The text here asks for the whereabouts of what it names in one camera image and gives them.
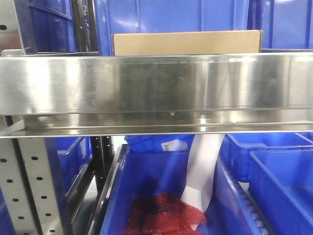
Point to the perforated steel shelf upright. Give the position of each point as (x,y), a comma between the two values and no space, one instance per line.
(30,172)

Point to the white paper strip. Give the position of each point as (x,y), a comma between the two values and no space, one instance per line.
(200,170)

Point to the blue bin lower centre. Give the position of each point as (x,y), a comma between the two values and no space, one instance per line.
(229,211)

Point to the large blue crate upper centre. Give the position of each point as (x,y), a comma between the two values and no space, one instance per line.
(156,16)

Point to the blue crate upper left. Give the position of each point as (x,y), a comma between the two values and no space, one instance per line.
(53,25)

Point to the blue bin lower left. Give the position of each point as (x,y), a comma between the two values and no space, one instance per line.
(73,153)

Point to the blue bin lower right rear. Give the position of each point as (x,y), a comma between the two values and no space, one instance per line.
(235,149)

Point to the blue bin lower right front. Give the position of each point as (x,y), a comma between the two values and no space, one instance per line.
(281,183)

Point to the blue bin rear centre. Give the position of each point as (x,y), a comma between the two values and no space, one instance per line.
(159,143)

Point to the blue crate upper right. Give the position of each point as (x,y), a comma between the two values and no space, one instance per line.
(285,24)

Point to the blue bin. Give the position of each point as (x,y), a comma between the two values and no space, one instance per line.
(229,211)
(235,149)
(159,143)
(281,183)
(73,153)

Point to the black perforated rack post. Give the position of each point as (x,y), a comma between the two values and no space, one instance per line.
(102,158)

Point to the stainless steel shelf beam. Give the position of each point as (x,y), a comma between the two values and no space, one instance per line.
(58,96)

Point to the tan cardboard box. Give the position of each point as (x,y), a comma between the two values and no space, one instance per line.
(188,43)

